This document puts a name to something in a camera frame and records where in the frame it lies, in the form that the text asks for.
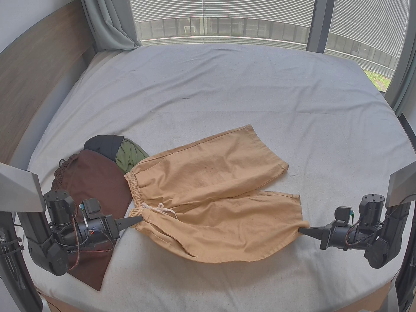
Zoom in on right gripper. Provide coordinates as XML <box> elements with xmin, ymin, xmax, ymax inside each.
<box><xmin>320</xmin><ymin>223</ymin><xmax>350</xmax><ymax>250</ymax></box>

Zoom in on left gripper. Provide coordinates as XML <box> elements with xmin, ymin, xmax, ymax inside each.
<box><xmin>81</xmin><ymin>215</ymin><xmax>121</xmax><ymax>247</ymax></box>

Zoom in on tan shorts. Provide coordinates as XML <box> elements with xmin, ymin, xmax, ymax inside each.
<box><xmin>124</xmin><ymin>124</ymin><xmax>309</xmax><ymax>264</ymax></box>

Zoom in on bed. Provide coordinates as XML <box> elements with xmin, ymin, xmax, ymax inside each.
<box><xmin>0</xmin><ymin>0</ymin><xmax>416</xmax><ymax>312</ymax></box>

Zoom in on brown garment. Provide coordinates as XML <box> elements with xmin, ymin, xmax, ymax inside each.
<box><xmin>54</xmin><ymin>150</ymin><xmax>134</xmax><ymax>292</ymax></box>

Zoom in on green garment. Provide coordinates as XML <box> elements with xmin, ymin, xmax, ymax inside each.
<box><xmin>115</xmin><ymin>137</ymin><xmax>150</xmax><ymax>175</ymax></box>

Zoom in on black garment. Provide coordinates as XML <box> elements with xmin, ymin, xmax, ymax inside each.
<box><xmin>84</xmin><ymin>135</ymin><xmax>125</xmax><ymax>162</ymax></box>

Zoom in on grey-green curtain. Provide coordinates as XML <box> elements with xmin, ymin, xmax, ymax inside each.
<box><xmin>77</xmin><ymin>0</ymin><xmax>143</xmax><ymax>50</ymax></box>
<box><xmin>385</xmin><ymin>0</ymin><xmax>416</xmax><ymax>116</ymax></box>

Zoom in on window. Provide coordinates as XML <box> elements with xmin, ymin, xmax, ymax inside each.
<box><xmin>125</xmin><ymin>0</ymin><xmax>416</xmax><ymax>77</ymax></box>

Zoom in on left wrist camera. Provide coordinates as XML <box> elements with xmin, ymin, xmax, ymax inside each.
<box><xmin>80</xmin><ymin>198</ymin><xmax>101</xmax><ymax>220</ymax></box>

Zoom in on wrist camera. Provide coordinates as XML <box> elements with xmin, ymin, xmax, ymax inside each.
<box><xmin>80</xmin><ymin>198</ymin><xmax>101</xmax><ymax>220</ymax></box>
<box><xmin>335</xmin><ymin>206</ymin><xmax>353</xmax><ymax>223</ymax></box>

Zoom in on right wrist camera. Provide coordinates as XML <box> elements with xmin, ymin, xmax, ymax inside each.
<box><xmin>335</xmin><ymin>206</ymin><xmax>353</xmax><ymax>223</ymax></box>

